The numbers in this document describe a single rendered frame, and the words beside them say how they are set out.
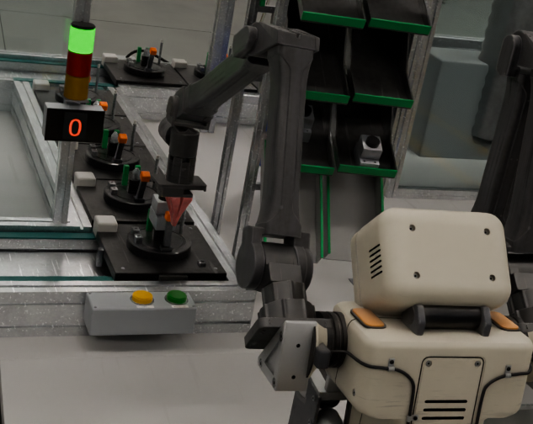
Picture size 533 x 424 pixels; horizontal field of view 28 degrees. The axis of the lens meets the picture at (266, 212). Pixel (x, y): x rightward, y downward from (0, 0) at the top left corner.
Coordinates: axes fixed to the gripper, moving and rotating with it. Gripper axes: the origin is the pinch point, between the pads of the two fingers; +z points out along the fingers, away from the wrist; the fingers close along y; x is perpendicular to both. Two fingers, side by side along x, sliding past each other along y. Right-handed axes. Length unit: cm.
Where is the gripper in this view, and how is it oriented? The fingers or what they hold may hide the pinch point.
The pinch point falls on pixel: (173, 221)
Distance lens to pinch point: 219.4
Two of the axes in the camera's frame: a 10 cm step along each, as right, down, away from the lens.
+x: 3.5, 3.5, -8.7
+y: -9.3, -0.2, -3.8
